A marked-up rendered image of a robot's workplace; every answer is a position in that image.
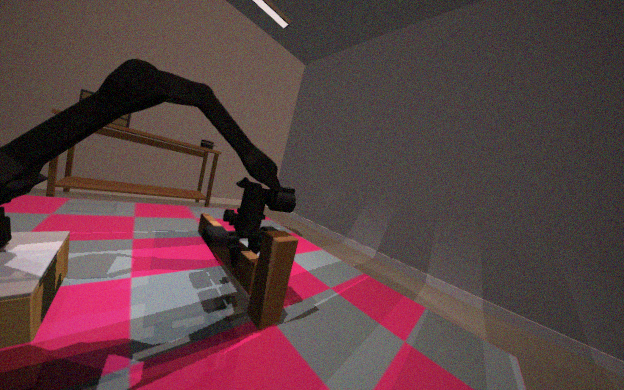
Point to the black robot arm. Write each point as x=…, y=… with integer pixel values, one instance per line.
x=134, y=86

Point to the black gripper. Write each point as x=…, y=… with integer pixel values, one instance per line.
x=247, y=226

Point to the brown wooden post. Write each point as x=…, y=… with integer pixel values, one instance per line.
x=271, y=277

